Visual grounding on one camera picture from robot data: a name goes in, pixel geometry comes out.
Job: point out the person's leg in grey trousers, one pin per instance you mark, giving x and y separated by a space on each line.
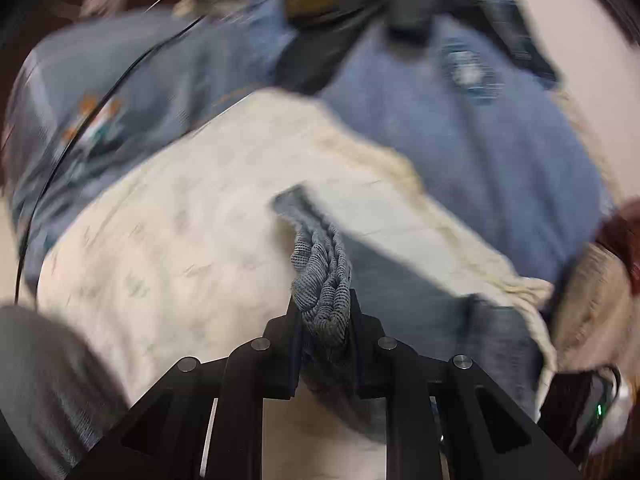
50 385

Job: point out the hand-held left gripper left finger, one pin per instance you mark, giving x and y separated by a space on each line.
240 385

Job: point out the cream leaf-print blanket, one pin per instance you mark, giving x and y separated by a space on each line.
175 220

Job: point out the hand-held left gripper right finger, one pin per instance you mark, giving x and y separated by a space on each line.
400 385

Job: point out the grey star-print quilt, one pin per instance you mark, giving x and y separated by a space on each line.
150 70

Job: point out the black leather jacket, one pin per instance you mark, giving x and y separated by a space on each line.
320 60

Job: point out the red-brown plastic bag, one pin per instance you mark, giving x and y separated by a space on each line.
620 240

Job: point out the blue plaid duvet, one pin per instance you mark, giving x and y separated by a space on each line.
450 135

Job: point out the beige striped pillow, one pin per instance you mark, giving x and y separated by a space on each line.
590 310

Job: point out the dark blue jeans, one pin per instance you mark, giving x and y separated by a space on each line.
520 45

